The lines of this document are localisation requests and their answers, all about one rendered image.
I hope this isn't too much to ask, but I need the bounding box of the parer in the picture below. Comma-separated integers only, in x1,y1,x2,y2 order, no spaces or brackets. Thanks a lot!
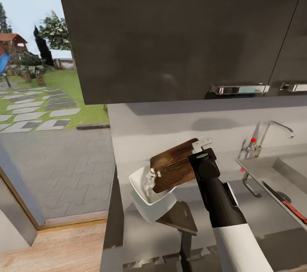
263,181,307,224

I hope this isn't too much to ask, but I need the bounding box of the cutting board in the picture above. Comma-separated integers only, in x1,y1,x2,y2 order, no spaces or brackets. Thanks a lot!
150,138,199,193

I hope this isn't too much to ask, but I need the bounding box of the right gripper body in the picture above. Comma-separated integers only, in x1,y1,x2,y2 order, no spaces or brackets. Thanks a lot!
188,148,217,166

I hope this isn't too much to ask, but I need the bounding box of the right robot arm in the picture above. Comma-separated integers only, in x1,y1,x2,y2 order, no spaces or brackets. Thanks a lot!
188,137,273,272

